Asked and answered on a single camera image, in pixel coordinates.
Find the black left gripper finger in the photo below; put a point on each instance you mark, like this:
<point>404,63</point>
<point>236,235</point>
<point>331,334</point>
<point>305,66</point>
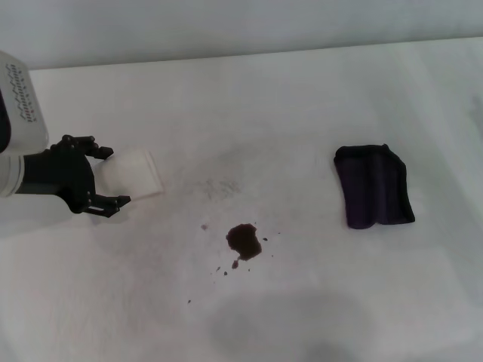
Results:
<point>107,205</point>
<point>85,145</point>

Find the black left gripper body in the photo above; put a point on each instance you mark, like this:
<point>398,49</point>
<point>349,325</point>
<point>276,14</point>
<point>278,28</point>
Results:
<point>60,173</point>

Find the white paper cup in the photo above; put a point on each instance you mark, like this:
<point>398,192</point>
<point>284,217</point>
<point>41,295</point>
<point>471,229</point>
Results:
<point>132,173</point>

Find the dark purple rag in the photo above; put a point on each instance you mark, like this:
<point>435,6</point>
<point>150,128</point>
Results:
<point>373,188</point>

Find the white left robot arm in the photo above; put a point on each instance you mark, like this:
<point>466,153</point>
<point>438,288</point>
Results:
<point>22,98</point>

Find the dark brown liquid stain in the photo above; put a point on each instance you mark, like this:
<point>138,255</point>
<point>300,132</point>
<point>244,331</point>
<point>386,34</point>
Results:
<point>244,241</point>

